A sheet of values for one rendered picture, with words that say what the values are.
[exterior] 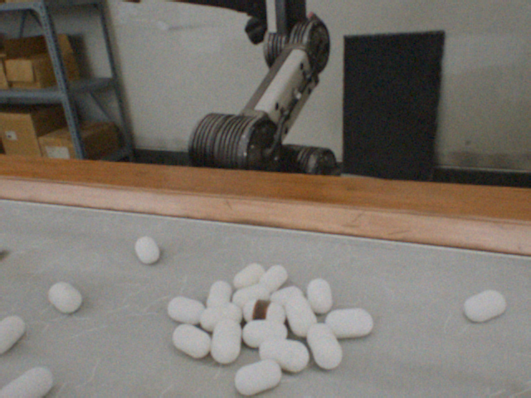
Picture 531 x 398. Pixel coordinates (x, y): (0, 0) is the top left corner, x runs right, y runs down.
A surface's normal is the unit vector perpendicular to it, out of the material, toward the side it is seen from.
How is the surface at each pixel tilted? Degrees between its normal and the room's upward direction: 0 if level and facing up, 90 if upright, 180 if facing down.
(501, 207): 0
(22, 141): 90
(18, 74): 80
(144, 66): 90
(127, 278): 0
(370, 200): 0
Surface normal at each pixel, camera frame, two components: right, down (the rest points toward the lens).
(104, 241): -0.07, -0.92
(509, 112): -0.38, 0.38
